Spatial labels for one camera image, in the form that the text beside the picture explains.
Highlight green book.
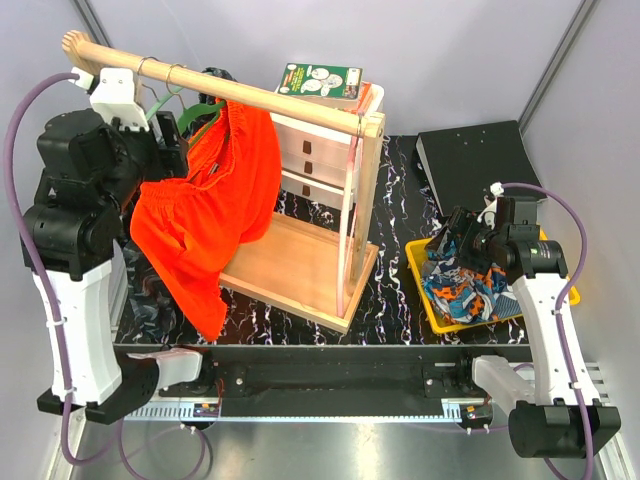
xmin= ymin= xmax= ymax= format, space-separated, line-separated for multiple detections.
xmin=275 ymin=63 xmax=363 ymax=106

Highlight yellow plastic tray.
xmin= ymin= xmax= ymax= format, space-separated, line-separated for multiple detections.
xmin=404 ymin=224 xmax=582 ymax=335

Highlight wooden clothes rack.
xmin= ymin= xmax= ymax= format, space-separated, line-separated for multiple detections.
xmin=62 ymin=30 xmax=385 ymax=332

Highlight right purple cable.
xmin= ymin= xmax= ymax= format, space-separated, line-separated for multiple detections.
xmin=492 ymin=182 xmax=599 ymax=480

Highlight light green hanger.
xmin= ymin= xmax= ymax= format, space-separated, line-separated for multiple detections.
xmin=136 ymin=56 xmax=186 ymax=122

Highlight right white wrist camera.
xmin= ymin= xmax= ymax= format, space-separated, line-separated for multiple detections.
xmin=477 ymin=182 xmax=504 ymax=229

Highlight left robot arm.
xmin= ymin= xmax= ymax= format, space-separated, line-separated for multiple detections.
xmin=22 ymin=109 xmax=216 ymax=425

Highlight purple cable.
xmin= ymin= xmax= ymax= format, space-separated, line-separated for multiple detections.
xmin=3 ymin=72 xmax=211 ymax=480
xmin=492 ymin=182 xmax=599 ymax=480

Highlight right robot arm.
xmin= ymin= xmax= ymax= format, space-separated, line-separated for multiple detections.
xmin=435 ymin=197 xmax=621 ymax=459

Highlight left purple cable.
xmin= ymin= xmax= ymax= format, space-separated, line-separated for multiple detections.
xmin=3 ymin=72 xmax=211 ymax=480

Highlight pink hanger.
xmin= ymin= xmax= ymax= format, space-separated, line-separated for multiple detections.
xmin=335 ymin=113 xmax=366 ymax=316

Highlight dark green hanger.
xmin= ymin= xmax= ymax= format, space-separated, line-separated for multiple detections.
xmin=167 ymin=63 xmax=229 ymax=139

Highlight black marbled mat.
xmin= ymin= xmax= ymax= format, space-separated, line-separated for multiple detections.
xmin=112 ymin=133 xmax=544 ymax=347

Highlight patterned blue orange shorts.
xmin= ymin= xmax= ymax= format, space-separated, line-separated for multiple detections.
xmin=427 ymin=258 xmax=521 ymax=323

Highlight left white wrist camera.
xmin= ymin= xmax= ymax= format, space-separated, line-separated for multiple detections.
xmin=89 ymin=68 xmax=149 ymax=132

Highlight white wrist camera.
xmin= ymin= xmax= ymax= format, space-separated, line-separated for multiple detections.
xmin=89 ymin=68 xmax=149 ymax=132
xmin=477 ymin=182 xmax=504 ymax=229

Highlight white drawer unit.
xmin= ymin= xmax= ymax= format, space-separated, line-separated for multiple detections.
xmin=269 ymin=82 xmax=386 ymax=209

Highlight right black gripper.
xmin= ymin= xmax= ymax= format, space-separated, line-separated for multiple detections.
xmin=424 ymin=205 xmax=507 ymax=277

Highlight orange book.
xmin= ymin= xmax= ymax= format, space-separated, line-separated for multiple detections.
xmin=350 ymin=82 xmax=373 ymax=114

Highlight dark grey patterned shorts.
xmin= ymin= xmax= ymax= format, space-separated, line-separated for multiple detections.
xmin=119 ymin=65 xmax=241 ymax=346

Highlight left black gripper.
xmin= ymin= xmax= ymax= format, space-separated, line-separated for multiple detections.
xmin=99 ymin=108 xmax=189 ymax=211

